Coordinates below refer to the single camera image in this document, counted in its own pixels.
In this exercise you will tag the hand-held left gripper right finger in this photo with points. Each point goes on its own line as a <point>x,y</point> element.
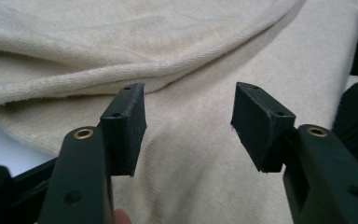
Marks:
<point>323,174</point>

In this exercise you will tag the beige knit sweater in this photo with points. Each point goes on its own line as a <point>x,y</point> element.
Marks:
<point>183,46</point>

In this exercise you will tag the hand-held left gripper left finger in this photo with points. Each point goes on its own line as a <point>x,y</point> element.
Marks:
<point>84,174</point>

